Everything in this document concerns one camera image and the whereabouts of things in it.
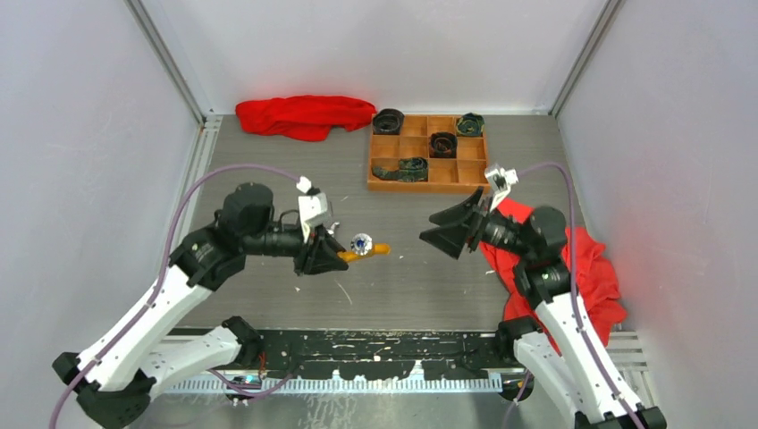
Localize perforated metal rail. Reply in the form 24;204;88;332
165;374;502;394

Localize red cloth at right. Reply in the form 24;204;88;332
479;226;627;346

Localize rolled dark belt top-left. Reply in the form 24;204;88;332
372;108;405;135

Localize orange plastic faucet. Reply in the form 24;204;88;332
338;233;392;264

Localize rolled dark belt centre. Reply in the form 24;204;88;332
429;131;458;159

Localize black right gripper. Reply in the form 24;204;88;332
419;184;534;257

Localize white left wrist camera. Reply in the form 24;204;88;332
296;176;333;243

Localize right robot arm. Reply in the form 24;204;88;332
419;188;668;428

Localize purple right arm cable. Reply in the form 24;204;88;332
503;162;646;429

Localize dark belt lying flat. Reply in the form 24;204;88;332
371;157;429;182

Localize wooden compartment tray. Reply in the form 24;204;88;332
366;108;489;194

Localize red cloth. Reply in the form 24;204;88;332
479;226;627;346
235;95;376;142

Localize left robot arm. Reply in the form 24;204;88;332
53;183;349;428

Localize rolled dark belt top-right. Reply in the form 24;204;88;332
455;113;485;138

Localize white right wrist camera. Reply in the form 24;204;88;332
484;164;518;212

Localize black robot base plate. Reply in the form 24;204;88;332
203;329;554;383

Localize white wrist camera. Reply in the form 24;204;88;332
296;176;333;243
484;164;518;212

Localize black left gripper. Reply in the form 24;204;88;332
243;220;349;276

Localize red cloth at back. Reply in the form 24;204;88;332
235;95;376;142

